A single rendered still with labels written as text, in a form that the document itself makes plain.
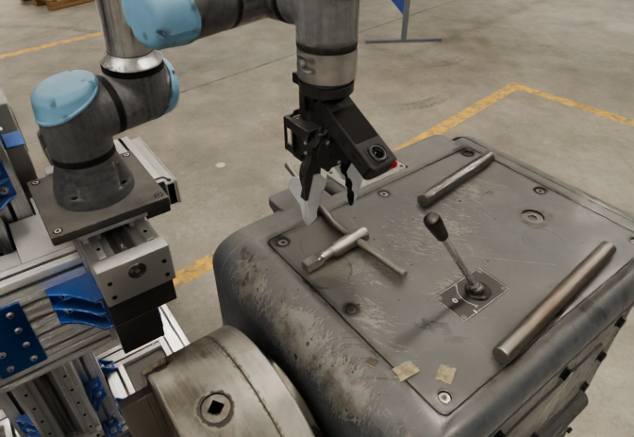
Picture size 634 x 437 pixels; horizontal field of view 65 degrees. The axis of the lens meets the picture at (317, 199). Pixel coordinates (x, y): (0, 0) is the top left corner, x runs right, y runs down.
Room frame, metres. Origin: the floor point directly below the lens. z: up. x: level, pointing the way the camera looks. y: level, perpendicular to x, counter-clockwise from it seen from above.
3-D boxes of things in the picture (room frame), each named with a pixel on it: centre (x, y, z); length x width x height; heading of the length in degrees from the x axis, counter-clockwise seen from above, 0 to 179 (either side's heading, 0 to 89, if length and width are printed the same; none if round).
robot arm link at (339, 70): (0.59, -0.01, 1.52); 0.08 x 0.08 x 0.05
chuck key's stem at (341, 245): (0.53, -0.03, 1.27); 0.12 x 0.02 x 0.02; 130
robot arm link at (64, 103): (0.83, 0.45, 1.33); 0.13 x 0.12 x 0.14; 139
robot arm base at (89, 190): (0.82, 0.45, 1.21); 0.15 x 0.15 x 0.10
